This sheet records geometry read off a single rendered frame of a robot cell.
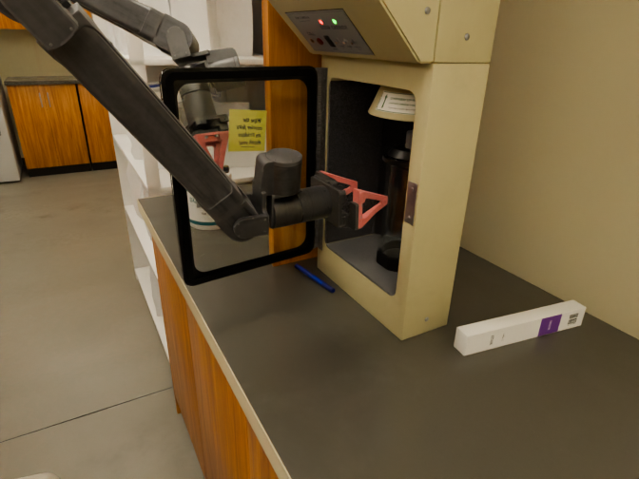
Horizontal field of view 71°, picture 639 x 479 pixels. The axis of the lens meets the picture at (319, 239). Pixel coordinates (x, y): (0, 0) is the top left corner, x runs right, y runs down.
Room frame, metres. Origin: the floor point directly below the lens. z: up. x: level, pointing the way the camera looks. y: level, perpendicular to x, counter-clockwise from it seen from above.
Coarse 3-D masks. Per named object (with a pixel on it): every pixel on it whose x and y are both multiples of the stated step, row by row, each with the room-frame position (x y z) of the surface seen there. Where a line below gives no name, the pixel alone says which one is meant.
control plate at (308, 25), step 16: (288, 16) 0.88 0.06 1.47; (304, 16) 0.83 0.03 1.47; (320, 16) 0.78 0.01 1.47; (336, 16) 0.74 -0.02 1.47; (304, 32) 0.88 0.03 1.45; (320, 32) 0.83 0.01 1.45; (336, 32) 0.78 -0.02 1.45; (352, 32) 0.74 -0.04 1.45; (320, 48) 0.88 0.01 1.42; (336, 48) 0.83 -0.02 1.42; (352, 48) 0.78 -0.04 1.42; (368, 48) 0.74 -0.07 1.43
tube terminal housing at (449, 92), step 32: (448, 0) 0.68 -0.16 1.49; (480, 0) 0.71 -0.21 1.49; (448, 32) 0.68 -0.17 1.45; (480, 32) 0.71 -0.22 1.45; (352, 64) 0.85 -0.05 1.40; (384, 64) 0.77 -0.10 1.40; (416, 64) 0.70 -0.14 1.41; (448, 64) 0.69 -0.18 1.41; (480, 64) 0.72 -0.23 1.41; (416, 96) 0.70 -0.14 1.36; (448, 96) 0.69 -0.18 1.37; (480, 96) 0.72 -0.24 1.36; (416, 128) 0.69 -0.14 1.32; (448, 128) 0.69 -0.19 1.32; (416, 160) 0.68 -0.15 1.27; (448, 160) 0.70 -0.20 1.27; (416, 192) 0.68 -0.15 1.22; (448, 192) 0.70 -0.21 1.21; (416, 224) 0.67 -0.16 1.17; (448, 224) 0.71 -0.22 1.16; (320, 256) 0.94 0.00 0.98; (416, 256) 0.68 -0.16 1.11; (448, 256) 0.71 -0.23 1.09; (352, 288) 0.82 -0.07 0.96; (416, 288) 0.68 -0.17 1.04; (448, 288) 0.72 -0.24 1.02; (384, 320) 0.72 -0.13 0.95; (416, 320) 0.69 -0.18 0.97
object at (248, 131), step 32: (192, 96) 0.78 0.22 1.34; (224, 96) 0.82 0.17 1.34; (256, 96) 0.85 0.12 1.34; (288, 96) 0.89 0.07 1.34; (192, 128) 0.78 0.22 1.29; (224, 128) 0.81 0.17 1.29; (256, 128) 0.85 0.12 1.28; (288, 128) 0.89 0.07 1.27; (224, 160) 0.81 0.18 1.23; (192, 224) 0.77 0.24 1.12; (224, 256) 0.81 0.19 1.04; (256, 256) 0.85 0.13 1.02
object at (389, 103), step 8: (384, 88) 0.82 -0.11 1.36; (392, 88) 0.80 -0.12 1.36; (400, 88) 0.79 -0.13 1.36; (376, 96) 0.84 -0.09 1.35; (384, 96) 0.81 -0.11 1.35; (392, 96) 0.79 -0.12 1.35; (400, 96) 0.78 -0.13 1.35; (408, 96) 0.78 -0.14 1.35; (376, 104) 0.82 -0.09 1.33; (384, 104) 0.80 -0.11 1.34; (392, 104) 0.79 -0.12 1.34; (400, 104) 0.78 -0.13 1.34; (408, 104) 0.77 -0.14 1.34; (368, 112) 0.84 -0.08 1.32; (376, 112) 0.81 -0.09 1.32; (384, 112) 0.79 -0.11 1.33; (392, 112) 0.78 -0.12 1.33; (400, 112) 0.77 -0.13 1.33; (408, 112) 0.77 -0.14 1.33; (400, 120) 0.77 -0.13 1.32; (408, 120) 0.76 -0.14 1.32
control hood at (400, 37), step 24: (288, 0) 0.83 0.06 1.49; (312, 0) 0.76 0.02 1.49; (336, 0) 0.71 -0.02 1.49; (360, 0) 0.66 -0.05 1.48; (384, 0) 0.63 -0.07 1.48; (408, 0) 0.65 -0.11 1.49; (432, 0) 0.66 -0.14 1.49; (288, 24) 0.91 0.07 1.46; (360, 24) 0.70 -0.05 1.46; (384, 24) 0.66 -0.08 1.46; (408, 24) 0.65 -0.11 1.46; (432, 24) 0.67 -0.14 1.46; (312, 48) 0.91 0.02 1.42; (384, 48) 0.70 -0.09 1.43; (408, 48) 0.66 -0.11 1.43; (432, 48) 0.67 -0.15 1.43
